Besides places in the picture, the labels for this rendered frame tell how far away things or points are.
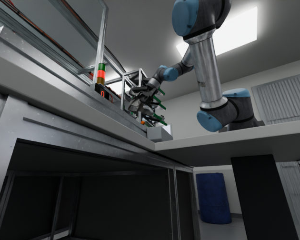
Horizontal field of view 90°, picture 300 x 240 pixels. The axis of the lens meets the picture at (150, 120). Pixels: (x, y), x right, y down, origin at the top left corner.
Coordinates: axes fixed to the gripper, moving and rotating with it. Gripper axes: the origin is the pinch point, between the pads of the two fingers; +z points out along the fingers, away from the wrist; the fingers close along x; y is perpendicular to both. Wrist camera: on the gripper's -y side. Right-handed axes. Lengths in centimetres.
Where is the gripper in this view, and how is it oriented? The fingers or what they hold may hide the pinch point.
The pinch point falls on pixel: (131, 109)
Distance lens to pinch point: 99.6
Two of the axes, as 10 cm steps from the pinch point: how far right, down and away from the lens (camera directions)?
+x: 3.8, 3.2, 8.7
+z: -5.9, 8.1, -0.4
